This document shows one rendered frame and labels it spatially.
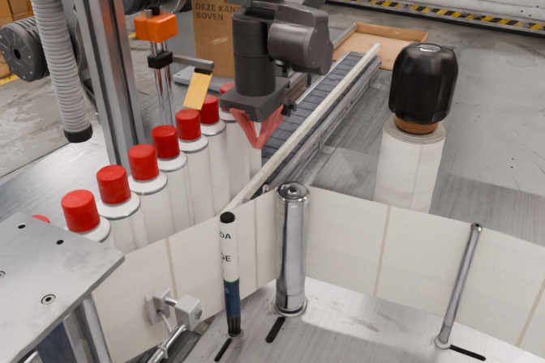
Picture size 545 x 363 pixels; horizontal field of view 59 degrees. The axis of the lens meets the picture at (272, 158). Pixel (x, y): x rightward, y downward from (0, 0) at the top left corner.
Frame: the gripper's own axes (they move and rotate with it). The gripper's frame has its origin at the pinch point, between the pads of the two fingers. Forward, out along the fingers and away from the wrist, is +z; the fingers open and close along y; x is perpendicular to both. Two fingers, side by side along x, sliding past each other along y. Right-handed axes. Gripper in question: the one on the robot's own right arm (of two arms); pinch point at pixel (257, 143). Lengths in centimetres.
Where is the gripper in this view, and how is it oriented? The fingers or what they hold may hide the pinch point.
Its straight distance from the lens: 73.1
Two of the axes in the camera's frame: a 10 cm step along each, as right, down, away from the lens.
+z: 0.1, 8.4, 5.4
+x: -9.0, -2.3, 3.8
